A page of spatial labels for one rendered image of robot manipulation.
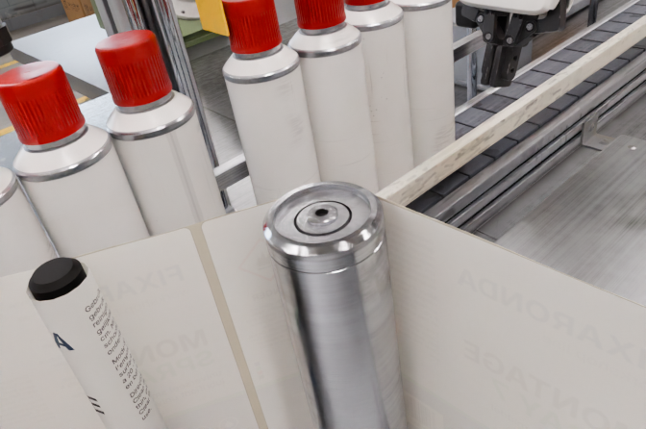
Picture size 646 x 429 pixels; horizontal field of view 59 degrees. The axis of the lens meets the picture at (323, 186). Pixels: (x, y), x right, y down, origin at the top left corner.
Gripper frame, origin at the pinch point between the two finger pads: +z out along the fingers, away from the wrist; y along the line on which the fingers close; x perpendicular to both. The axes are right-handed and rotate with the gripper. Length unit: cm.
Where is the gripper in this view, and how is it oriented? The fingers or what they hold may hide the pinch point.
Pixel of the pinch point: (499, 65)
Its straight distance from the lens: 60.0
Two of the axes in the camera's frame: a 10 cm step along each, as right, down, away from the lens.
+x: 7.4, -1.6, 6.5
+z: -1.1, 9.3, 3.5
